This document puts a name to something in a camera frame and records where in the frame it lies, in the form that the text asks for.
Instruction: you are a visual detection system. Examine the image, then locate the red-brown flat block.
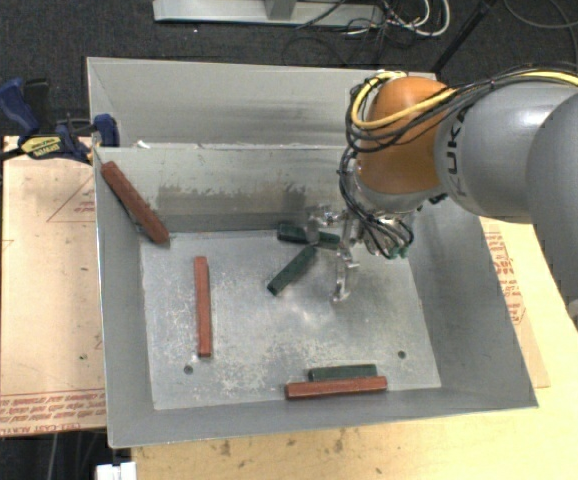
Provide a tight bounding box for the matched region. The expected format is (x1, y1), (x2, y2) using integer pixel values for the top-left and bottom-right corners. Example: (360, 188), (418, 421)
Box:
(192, 255), (215, 359)
(283, 374), (389, 401)
(100, 160), (172, 246)

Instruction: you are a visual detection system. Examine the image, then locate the brown cardboard board, red print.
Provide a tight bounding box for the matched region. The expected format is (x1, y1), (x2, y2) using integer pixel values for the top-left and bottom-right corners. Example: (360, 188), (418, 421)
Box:
(0, 135), (552, 439)

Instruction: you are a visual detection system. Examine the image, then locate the grey metal bin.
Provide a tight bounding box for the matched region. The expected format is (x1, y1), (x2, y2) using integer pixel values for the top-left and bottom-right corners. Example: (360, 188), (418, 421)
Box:
(86, 56), (540, 450)

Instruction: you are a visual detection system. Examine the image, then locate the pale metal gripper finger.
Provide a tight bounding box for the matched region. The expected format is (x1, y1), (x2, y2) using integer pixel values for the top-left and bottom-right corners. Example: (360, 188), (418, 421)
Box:
(329, 249), (361, 304)
(306, 206), (341, 246)

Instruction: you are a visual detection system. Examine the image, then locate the dark green flat block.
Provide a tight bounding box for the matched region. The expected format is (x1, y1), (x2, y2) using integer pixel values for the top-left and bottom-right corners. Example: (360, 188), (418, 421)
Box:
(275, 222), (343, 248)
(307, 363), (379, 383)
(266, 244), (319, 297)

